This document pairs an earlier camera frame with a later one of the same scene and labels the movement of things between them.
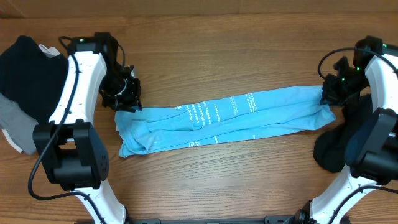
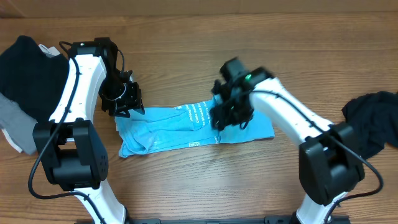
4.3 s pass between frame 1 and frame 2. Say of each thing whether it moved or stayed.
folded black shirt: stayed
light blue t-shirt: moved
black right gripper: moved
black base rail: stayed
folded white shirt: stayed
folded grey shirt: stayed
